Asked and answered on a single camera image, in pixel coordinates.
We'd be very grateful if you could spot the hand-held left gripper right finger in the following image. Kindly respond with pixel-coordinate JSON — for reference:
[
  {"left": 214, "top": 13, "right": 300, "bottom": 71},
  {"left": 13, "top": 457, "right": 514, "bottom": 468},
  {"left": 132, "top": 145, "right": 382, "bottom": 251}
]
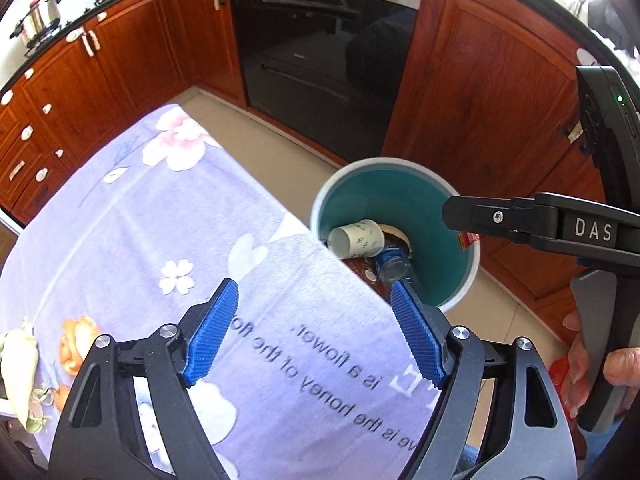
[{"left": 390, "top": 281, "right": 576, "bottom": 480}]

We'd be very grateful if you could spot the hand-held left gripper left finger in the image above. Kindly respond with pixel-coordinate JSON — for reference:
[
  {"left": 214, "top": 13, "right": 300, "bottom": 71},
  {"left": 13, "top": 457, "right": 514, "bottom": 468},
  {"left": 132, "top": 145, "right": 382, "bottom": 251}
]
[{"left": 47, "top": 278, "right": 240, "bottom": 480}]

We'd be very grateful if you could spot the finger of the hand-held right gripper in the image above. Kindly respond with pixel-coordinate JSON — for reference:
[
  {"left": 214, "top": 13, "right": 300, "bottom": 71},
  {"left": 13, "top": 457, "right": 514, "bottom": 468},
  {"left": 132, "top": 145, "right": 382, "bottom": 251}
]
[{"left": 442, "top": 192, "right": 557, "bottom": 248}]

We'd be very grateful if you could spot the clear plastic water bottle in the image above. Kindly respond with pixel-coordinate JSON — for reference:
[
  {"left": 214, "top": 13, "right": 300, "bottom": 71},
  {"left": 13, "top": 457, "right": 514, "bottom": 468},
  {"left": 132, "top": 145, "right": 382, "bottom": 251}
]
[{"left": 375, "top": 242, "right": 418, "bottom": 286}]

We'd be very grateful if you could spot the teal and white bin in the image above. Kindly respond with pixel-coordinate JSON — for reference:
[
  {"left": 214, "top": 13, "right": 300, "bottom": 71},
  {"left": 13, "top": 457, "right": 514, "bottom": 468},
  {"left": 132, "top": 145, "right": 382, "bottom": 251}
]
[{"left": 310, "top": 157, "right": 482, "bottom": 311}]

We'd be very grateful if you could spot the white printed paper cup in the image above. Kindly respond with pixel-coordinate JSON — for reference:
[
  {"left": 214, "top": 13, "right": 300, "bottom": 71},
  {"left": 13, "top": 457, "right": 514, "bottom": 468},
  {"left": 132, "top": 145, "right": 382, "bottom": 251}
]
[{"left": 327, "top": 219, "right": 386, "bottom": 260}]

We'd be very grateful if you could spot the person's right hand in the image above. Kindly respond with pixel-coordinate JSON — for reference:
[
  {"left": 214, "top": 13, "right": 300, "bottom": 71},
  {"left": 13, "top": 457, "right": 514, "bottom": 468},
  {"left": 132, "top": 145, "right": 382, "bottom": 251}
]
[{"left": 562, "top": 310, "right": 640, "bottom": 411}]

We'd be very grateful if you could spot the purple floral tablecloth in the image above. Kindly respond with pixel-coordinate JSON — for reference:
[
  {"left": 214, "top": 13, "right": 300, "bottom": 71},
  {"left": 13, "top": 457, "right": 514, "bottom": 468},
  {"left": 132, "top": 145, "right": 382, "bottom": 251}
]
[{"left": 0, "top": 104, "right": 441, "bottom": 480}]

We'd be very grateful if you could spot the orange peel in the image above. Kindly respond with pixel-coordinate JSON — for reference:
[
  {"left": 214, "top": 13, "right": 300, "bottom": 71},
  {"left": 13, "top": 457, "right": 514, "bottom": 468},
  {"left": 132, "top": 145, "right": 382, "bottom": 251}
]
[{"left": 59, "top": 316, "right": 101, "bottom": 376}]

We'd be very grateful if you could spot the black built-in oven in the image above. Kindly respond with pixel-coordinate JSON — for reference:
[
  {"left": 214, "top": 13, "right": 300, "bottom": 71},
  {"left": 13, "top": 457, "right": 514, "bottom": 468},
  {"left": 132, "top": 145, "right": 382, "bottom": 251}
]
[{"left": 225, "top": 0, "right": 427, "bottom": 167}]

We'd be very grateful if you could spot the steel cooking pot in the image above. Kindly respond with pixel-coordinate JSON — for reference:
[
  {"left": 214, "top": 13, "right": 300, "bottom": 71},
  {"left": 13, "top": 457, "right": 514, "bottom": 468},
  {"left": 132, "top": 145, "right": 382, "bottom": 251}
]
[{"left": 10, "top": 0, "right": 68, "bottom": 51}]

